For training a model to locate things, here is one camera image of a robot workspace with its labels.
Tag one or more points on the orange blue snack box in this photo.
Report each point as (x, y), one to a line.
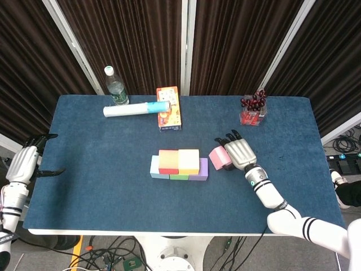
(169, 121)

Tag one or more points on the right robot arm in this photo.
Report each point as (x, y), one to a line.
(282, 203)

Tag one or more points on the white table frame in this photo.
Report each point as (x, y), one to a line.
(141, 232)

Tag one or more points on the bunch of red grapes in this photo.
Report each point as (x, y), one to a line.
(253, 101)

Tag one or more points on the brown pleated curtain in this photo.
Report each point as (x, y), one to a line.
(127, 42)

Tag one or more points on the clear bottle green label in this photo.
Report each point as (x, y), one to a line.
(117, 93)

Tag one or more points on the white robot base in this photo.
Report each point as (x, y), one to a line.
(175, 254)

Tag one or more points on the red packet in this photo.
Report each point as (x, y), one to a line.
(251, 118)

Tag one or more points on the green circuit board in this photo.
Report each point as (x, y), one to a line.
(132, 264)

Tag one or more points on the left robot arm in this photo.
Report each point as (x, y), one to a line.
(12, 203)

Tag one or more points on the white partition frame post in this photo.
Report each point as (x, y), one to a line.
(285, 45)
(341, 127)
(8, 142)
(71, 42)
(187, 42)

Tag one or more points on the pink foam cube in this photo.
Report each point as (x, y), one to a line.
(218, 156)

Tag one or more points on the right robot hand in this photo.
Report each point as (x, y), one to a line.
(239, 152)

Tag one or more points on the blue table cloth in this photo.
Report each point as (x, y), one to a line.
(112, 197)

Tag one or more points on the yellow foam cube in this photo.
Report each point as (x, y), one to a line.
(188, 162)

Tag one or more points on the clear plastic box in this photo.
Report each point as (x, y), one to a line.
(263, 112)

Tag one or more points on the white roll blue band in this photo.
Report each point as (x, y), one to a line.
(127, 109)

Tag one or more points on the red foam cube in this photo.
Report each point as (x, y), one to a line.
(168, 162)

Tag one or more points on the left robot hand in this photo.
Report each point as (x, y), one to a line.
(24, 162)

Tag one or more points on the yellow floor tape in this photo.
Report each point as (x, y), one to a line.
(76, 254)

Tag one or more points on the purple foam cube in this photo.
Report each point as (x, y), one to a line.
(203, 170)

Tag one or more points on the light blue foam cube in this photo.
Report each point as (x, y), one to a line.
(154, 169)

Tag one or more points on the white sneaker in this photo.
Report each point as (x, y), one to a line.
(337, 176)

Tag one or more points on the green foam cube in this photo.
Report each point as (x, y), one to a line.
(179, 177)

